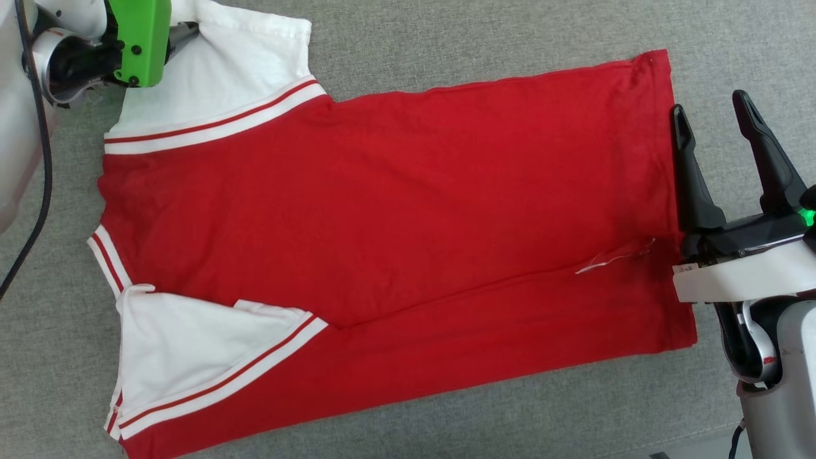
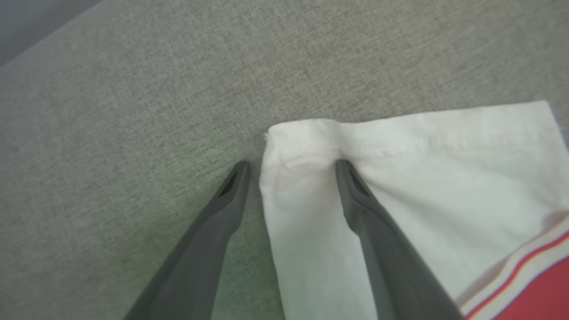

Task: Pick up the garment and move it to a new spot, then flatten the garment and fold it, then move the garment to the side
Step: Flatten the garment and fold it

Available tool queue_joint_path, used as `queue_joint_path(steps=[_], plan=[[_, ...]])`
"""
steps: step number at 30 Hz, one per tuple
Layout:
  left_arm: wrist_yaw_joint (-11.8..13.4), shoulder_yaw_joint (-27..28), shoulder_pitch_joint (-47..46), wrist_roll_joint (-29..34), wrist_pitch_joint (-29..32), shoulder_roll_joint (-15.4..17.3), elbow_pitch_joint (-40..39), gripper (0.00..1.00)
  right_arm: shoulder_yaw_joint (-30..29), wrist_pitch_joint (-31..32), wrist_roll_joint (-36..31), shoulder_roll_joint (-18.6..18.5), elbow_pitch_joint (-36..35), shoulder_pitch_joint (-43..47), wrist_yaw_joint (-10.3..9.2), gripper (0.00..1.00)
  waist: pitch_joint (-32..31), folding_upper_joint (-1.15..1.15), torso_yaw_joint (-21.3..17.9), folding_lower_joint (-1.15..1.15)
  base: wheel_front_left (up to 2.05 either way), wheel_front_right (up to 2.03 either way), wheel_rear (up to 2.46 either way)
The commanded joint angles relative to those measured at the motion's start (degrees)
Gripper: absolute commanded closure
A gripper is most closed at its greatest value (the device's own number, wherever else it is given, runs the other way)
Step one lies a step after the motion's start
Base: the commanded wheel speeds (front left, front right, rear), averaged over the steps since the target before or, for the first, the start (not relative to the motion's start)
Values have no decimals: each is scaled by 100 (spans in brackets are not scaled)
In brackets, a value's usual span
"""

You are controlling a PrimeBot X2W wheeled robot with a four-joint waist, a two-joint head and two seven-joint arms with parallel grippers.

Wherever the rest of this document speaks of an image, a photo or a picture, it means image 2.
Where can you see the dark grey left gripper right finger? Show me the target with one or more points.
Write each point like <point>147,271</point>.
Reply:
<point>386,258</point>

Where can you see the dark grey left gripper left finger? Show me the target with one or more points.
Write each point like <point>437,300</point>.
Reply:
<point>209,240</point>

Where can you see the red white jersey garment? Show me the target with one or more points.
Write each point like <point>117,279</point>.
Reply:
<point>444,178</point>

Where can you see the grey fabric sofa seat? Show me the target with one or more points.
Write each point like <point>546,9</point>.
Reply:
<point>133,111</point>

